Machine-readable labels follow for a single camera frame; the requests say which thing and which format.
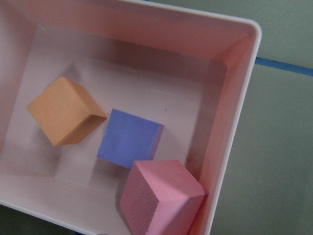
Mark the purple foam block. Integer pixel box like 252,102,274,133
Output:
97,109,164,168

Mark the pink foam block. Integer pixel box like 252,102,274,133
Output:
120,160,206,235

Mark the orange foam block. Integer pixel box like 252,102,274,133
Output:
27,76,107,146

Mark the pink plastic bin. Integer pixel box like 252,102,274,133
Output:
0,0,262,235

